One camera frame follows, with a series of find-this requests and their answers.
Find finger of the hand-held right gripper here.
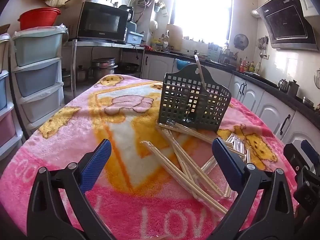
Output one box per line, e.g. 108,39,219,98
284,143,312,178
301,140,320,170

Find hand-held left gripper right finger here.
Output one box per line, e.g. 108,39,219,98
212,137,295,240

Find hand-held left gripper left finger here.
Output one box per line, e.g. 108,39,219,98
27,139,118,240

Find pile of chopsticks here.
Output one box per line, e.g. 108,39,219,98
140,122,250,215

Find dark grey plastic utensil basket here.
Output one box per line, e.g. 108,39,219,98
156,64,232,133

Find chopstick pair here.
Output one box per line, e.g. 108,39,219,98
194,54,209,98

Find hanging kitchen utensils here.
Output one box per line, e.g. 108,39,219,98
259,36,270,58

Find pink printed blanket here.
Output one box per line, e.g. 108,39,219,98
0,74,304,240

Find black kitchen countertop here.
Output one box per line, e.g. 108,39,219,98
144,50,320,125

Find white kitchen cabinets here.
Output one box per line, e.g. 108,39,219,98
141,54,320,155

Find steel kettle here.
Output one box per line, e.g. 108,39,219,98
287,80,300,97

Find gas hob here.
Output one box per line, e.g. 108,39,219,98
244,70,278,87

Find small lidded steel pot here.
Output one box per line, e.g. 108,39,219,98
75,65,88,82

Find large steel stock pot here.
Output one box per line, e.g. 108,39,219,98
89,57,118,80

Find drawer unit with pink drawer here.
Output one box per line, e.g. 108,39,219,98
0,34,24,155

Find dark wok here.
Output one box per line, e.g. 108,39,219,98
117,62,140,75

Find pastel plastic drawer unit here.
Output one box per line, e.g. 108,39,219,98
12,25,68,140

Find blue hanging bin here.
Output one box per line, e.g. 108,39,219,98
174,59,193,72

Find pale blue knife block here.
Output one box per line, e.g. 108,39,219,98
208,42,222,62

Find stainless steel shelf table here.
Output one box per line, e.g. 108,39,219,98
62,39,146,98

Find black range hood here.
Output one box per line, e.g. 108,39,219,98
256,0,319,52

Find grey-blue dish drainer box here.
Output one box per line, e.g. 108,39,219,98
125,21,145,45

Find small yellow containers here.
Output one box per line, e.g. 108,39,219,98
152,39,171,52

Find pale cutting board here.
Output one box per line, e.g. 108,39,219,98
166,24,183,51

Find black microwave oven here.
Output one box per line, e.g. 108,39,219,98
75,1,130,43

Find red plastic basin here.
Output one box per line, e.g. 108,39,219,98
17,7,61,31

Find kitchen window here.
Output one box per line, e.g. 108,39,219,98
172,0,232,41

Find black wire spice rack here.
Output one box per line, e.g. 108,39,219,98
221,47,238,66

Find small wall fan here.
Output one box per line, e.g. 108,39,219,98
234,34,249,50

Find green wall-mounted holder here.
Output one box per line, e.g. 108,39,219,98
154,1,167,18

